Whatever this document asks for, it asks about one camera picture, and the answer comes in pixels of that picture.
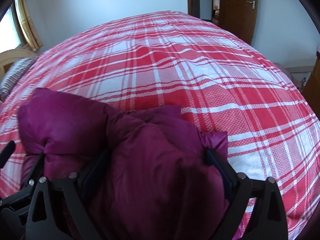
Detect magenta quilted down jacket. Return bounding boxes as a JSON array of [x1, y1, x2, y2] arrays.
[[17, 88, 228, 239]]

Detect striped grey pillow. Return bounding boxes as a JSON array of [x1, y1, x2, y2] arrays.
[[1, 57, 38, 102]]

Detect wooden headboard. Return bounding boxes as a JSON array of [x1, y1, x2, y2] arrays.
[[0, 49, 38, 80]]

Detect wooden cabinet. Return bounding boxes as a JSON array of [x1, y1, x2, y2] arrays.
[[302, 50, 320, 118]]

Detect yellow curtain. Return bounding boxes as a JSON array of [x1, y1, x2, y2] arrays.
[[17, 0, 43, 51]]

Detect red white plaid bedspread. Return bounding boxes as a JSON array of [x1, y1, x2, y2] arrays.
[[1, 11, 319, 239]]

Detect brown wooden door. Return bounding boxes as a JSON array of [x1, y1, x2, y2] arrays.
[[219, 0, 258, 44]]

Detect window with frame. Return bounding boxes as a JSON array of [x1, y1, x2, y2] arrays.
[[0, 2, 27, 53]]

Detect silver door handle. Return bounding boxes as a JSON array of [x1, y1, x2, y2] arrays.
[[246, 1, 255, 10]]

